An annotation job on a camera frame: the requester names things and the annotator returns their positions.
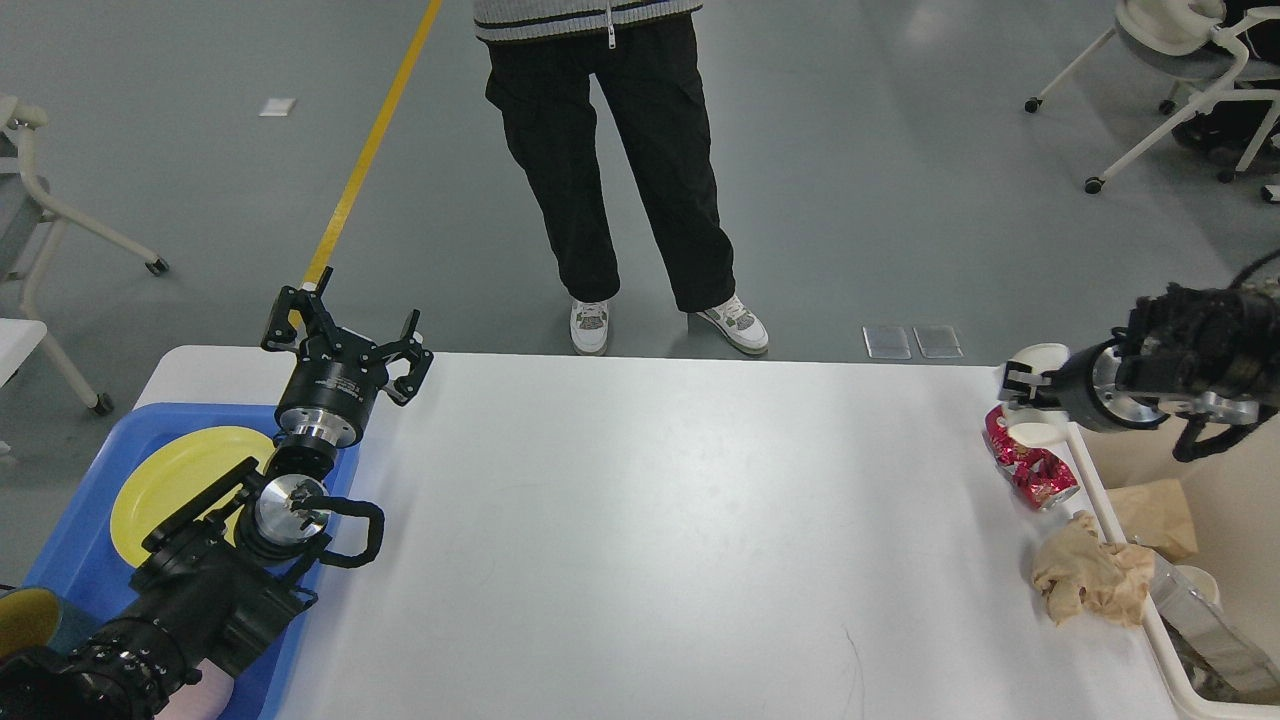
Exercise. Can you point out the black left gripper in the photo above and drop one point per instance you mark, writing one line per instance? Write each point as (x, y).
(336, 378)

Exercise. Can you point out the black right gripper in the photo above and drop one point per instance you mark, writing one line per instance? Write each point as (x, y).
(1085, 387)

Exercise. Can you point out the white paper cup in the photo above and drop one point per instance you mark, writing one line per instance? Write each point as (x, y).
(1032, 427)
(1202, 582)

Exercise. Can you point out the brown paper bag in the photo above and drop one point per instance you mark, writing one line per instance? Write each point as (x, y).
(1157, 515)

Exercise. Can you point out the yellow plastic plate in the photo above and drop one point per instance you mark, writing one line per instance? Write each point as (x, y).
(174, 474)

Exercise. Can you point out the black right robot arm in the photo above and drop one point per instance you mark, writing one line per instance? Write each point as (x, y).
(1209, 357)

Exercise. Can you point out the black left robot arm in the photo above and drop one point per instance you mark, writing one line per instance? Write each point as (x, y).
(222, 579)

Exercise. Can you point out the clear floor plate right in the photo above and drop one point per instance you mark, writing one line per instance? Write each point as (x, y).
(938, 341)

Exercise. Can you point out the clear floor plate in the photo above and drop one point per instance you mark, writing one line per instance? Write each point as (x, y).
(887, 342)
(938, 341)

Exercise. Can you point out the crushed red can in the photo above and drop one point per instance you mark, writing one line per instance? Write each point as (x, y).
(1040, 477)

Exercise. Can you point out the clear floor plate left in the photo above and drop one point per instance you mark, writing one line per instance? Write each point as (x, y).
(887, 342)

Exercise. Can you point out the crumpled brown paper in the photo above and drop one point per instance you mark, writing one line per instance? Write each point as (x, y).
(1076, 571)

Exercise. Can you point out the beige plastic bin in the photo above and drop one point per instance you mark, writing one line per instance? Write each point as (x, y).
(1234, 500)

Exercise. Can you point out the clear plastic bottle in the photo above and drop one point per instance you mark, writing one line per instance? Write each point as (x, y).
(1221, 664)

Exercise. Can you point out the blue plastic tray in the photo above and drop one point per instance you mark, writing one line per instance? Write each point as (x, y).
(81, 565)

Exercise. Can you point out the white office chair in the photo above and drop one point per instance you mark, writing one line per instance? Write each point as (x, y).
(1204, 56)

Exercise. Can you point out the teal mug yellow inside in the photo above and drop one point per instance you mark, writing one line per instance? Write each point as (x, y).
(30, 617)

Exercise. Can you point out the white folding table frame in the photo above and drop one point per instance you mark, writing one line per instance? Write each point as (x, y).
(20, 123)

